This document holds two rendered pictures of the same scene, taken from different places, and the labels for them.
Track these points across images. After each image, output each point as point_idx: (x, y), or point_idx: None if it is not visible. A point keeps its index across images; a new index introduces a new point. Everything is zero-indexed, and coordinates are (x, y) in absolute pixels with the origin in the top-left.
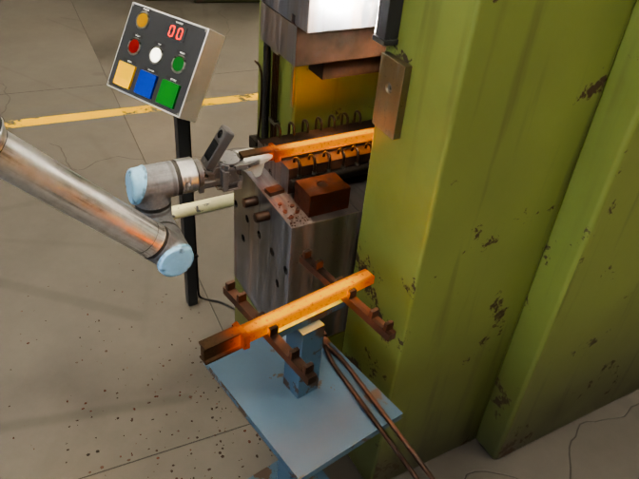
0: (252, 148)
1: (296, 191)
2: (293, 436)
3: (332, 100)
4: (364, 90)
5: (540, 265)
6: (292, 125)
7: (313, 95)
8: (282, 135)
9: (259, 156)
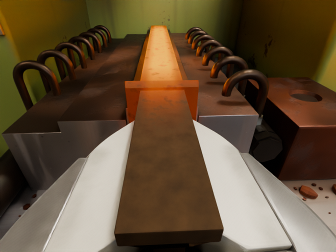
0: (107, 144)
1: (300, 153)
2: None
3: (53, 19)
4: (73, 7)
5: None
6: (61, 56)
7: (26, 4)
8: (49, 92)
9: (204, 142)
